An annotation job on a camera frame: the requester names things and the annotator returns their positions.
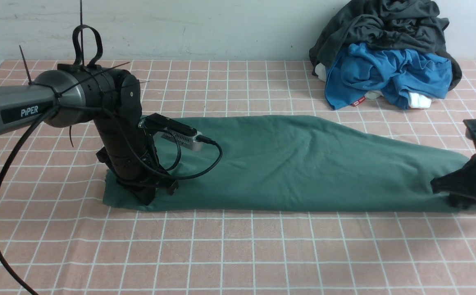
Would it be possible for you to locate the pink checkered tablecloth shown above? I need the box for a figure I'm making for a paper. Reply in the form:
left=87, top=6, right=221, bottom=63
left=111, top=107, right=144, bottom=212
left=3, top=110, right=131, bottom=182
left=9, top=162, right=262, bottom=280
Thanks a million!
left=0, top=60, right=476, bottom=295

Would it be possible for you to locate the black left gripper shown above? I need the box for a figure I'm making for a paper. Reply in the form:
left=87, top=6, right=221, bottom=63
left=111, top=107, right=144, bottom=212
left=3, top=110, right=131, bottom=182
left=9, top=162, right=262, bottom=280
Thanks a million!
left=96, top=147, right=179, bottom=205

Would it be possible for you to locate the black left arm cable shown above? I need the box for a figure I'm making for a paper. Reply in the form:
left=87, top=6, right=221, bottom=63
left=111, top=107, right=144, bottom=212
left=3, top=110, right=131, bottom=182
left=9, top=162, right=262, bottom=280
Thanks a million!
left=0, top=102, right=223, bottom=295

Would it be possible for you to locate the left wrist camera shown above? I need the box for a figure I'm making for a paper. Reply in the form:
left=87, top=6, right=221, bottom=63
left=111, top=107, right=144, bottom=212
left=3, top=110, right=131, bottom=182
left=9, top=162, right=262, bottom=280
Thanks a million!
left=139, top=113, right=203, bottom=152

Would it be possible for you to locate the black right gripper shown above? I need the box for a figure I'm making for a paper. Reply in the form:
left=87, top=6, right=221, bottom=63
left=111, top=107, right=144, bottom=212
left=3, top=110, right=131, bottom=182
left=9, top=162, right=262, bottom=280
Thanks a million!
left=430, top=154, right=476, bottom=207

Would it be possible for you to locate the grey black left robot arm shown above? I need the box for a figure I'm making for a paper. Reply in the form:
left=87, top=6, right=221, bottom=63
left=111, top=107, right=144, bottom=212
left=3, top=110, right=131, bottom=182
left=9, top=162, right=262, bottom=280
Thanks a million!
left=0, top=24, right=178, bottom=205

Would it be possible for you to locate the dark grey garment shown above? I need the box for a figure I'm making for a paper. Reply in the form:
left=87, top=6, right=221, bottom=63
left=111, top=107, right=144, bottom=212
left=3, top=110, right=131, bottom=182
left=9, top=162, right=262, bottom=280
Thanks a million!
left=309, top=0, right=462, bottom=90

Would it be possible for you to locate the green long sleeve shirt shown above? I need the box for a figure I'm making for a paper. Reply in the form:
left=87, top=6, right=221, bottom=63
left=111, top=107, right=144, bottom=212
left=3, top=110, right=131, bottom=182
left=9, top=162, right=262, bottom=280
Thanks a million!
left=102, top=115, right=476, bottom=213

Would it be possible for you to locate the blue garment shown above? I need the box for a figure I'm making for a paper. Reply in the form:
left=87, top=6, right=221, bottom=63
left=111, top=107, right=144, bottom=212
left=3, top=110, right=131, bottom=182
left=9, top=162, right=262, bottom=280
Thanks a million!
left=325, top=43, right=453, bottom=110

